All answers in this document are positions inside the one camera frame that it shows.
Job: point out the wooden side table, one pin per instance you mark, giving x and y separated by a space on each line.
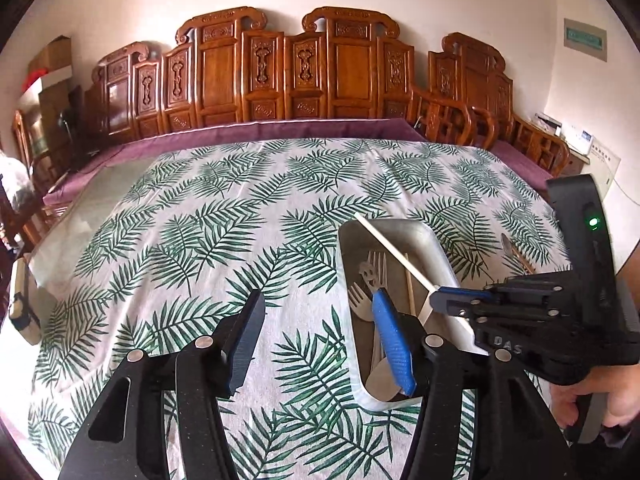
575 162

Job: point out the person's right hand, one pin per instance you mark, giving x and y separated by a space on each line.
622 395

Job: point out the carved wooden sofa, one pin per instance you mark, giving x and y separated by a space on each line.
220 75

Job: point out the white fork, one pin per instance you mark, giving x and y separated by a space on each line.
361 302

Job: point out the smiley slotted metal spoon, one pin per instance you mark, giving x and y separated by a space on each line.
362 267

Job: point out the clear plastic bag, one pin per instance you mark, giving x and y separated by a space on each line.
15 177

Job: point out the long purple sofa cushion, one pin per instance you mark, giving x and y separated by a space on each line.
300 129

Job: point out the brown cardboard box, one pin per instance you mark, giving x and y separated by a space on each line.
50 55

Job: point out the white chopstick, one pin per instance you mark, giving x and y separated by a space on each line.
390 247

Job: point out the white telephone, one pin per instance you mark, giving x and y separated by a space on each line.
580 140

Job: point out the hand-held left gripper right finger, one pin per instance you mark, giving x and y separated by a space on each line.
392 345

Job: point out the purple armchair cushion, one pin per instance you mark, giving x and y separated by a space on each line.
520 162

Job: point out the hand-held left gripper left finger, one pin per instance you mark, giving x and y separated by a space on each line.
245 345

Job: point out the white wall distribution box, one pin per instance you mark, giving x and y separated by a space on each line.
605 170

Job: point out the carved wooden armchair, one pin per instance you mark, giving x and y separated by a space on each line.
470 75

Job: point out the leaf print tablecloth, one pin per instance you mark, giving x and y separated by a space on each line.
175 260

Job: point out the dark wooden cabinet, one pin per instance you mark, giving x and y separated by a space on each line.
60 120

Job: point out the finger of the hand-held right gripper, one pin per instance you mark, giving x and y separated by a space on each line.
470 307
530 286

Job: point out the grey metal tray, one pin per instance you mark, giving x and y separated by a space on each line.
425 245

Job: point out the white grey tabletop device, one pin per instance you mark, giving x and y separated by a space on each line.
547 122

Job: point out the white cardboard box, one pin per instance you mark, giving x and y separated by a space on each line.
55 79

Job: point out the beige and black block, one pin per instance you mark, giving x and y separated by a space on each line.
22 305

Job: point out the white spoon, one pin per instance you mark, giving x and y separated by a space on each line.
382 380

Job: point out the grey green wall panel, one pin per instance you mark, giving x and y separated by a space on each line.
585 40

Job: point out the wooden chopstick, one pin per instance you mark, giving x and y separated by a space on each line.
410 285

